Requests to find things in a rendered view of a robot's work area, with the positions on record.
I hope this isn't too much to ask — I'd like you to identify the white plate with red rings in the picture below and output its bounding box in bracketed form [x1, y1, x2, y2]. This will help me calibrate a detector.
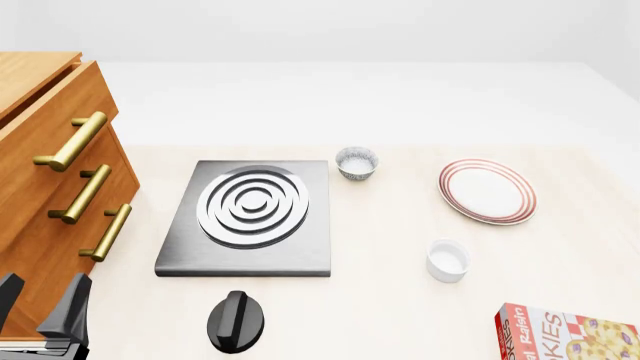
[437, 157, 539, 227]

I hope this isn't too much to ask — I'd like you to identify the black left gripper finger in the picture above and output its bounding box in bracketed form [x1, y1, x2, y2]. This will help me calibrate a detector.
[35, 272, 94, 345]
[0, 272, 26, 328]

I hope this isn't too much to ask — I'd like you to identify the wooden drawer with brass handle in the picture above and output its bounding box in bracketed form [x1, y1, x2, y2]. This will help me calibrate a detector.
[0, 60, 120, 211]
[0, 164, 142, 339]
[0, 124, 133, 271]

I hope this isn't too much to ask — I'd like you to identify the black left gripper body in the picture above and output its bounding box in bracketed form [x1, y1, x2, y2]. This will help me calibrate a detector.
[0, 336, 91, 360]

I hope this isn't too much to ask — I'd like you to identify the red printed cookies box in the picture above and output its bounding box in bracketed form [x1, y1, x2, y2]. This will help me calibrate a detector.
[493, 301, 640, 360]

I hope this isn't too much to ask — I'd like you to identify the flat stove plate with rings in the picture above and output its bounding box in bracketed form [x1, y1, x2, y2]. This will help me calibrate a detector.
[154, 159, 334, 279]

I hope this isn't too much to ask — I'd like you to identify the round black stove knob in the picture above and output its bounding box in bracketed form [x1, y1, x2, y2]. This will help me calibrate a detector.
[206, 289, 267, 355]

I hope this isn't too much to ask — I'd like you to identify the wooden cabinet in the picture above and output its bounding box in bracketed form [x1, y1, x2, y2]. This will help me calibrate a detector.
[0, 51, 142, 341]

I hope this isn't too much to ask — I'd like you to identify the white ramekin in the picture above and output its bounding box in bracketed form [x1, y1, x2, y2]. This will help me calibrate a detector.
[425, 237, 472, 284]

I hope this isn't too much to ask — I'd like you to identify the brass bar handle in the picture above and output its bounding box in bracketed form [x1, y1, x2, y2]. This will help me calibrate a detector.
[47, 163, 113, 226]
[78, 203, 134, 263]
[32, 111, 109, 174]

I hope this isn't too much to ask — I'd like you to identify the patterned grey bowl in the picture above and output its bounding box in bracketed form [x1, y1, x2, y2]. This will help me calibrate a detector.
[334, 145, 380, 183]

